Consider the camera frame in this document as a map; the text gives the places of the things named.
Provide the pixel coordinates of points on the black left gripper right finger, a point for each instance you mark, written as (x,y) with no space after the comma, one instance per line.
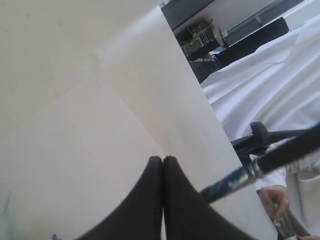
(187,216)

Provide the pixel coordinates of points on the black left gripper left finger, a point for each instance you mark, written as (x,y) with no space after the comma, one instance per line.
(139,215)

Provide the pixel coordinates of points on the black paintbrush silver ferrule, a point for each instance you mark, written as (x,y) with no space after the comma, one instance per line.
(293,150)

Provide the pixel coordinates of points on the operator hand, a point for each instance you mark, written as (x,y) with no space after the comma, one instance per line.
(277,201)

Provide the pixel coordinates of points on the white backdrop cloth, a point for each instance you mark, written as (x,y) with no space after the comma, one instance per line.
(277,85)

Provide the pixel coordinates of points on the background equipment rack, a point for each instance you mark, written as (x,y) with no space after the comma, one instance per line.
(212,34)

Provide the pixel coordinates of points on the black leader arm handle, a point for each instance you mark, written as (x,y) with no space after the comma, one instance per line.
(260,139)

